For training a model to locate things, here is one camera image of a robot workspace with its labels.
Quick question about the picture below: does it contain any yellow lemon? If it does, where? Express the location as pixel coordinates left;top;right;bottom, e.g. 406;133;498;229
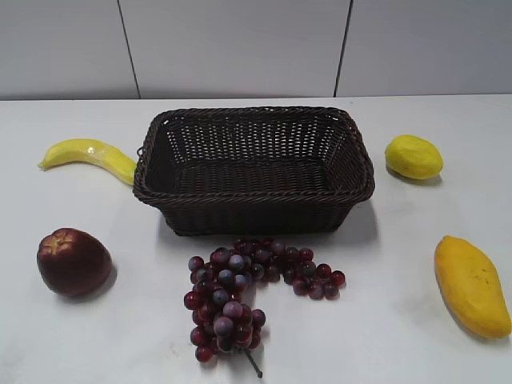
385;134;444;180

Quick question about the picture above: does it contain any dark brown wicker basket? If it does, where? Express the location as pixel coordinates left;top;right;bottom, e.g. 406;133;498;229
133;106;375;236

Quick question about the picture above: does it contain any purple red grape bunch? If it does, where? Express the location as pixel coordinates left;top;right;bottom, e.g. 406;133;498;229
183;237;346;378

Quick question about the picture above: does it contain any yellow banana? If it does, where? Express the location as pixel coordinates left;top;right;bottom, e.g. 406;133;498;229
38;138;136;186

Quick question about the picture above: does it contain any dark red apple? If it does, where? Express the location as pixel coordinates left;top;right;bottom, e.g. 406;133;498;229
36;228;113;298

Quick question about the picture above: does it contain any yellow orange mango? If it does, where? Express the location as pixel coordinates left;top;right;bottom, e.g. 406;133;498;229
434;235;511;340

